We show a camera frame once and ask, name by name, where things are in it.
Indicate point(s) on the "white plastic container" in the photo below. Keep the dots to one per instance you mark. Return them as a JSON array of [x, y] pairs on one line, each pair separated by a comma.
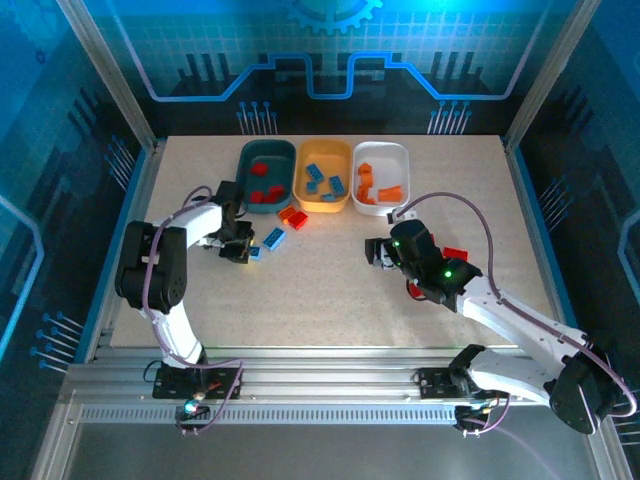
[[390, 165]]

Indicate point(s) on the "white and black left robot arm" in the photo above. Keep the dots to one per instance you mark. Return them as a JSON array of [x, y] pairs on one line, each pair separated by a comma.
[[200, 220]]

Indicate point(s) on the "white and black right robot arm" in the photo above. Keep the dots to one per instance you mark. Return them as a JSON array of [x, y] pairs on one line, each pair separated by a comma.
[[500, 310]]

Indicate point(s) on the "small blue lego brick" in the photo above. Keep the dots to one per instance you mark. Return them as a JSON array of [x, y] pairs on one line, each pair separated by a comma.
[[328, 197], [256, 253]]

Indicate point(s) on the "yellow plastic container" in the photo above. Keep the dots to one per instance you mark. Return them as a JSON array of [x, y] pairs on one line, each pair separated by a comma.
[[325, 155]]

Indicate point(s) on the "aluminium side rail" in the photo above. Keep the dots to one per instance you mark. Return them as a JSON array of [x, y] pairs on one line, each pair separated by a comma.
[[141, 195], [526, 200]]

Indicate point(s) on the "long blue lego brick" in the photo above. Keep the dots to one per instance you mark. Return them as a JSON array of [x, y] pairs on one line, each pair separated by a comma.
[[314, 171], [274, 238], [337, 185]]

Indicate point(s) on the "small orange lego brick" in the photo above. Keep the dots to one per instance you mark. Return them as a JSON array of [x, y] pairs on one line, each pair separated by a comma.
[[365, 169], [362, 191], [369, 200], [367, 180]]

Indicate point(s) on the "aluminium frame post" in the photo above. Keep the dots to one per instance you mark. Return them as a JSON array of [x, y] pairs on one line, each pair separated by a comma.
[[549, 75], [109, 75]]

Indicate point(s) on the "teal plastic container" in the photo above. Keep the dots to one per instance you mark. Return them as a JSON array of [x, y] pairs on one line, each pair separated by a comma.
[[280, 165]]

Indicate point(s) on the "red lego brick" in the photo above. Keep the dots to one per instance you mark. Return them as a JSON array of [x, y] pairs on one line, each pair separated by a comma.
[[456, 253], [256, 197], [299, 220], [275, 192], [258, 169], [414, 291]]

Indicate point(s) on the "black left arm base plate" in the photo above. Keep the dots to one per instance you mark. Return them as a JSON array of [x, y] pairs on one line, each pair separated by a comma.
[[170, 387]]

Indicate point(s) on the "long orange lego brick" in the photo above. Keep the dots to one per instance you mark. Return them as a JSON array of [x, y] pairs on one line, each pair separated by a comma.
[[390, 193]]

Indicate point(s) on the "aluminium rail beam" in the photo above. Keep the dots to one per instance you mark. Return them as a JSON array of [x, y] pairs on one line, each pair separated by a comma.
[[325, 380]]

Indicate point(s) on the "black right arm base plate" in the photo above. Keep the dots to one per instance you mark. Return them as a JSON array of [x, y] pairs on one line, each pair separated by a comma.
[[435, 385]]

